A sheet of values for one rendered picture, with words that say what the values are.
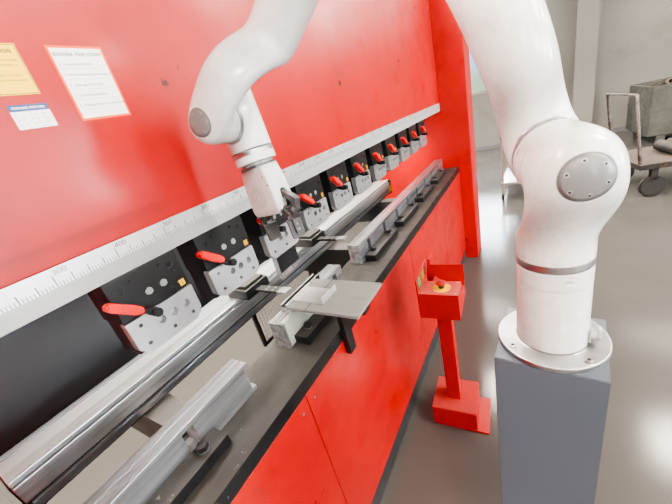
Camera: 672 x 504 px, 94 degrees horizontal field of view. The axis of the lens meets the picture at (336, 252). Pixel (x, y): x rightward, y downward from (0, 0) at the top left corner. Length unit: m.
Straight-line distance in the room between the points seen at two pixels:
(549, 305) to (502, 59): 0.41
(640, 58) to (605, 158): 7.51
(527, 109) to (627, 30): 7.39
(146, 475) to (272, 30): 0.86
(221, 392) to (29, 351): 0.58
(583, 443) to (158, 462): 0.86
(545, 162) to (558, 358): 0.38
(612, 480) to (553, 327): 1.20
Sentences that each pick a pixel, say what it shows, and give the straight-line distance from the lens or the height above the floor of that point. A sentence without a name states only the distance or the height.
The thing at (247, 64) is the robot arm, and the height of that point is 1.62.
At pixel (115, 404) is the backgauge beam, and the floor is 0.97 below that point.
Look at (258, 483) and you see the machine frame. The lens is 0.93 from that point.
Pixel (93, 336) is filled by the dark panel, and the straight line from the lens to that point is 1.30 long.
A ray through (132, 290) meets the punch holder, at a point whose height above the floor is 1.31.
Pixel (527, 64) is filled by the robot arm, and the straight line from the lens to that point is 0.56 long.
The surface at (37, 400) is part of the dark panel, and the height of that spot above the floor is 0.99.
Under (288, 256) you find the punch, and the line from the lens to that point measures 1.04.
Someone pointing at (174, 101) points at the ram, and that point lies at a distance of 0.82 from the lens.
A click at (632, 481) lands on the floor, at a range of 1.87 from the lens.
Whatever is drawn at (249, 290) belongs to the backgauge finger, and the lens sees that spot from 1.20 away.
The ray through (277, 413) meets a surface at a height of 0.87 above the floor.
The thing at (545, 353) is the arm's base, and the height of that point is 1.01.
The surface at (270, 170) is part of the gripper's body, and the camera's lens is 0.65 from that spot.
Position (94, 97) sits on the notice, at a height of 1.64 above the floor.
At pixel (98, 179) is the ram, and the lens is 0.71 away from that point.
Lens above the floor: 1.51
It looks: 23 degrees down
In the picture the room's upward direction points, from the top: 15 degrees counter-clockwise
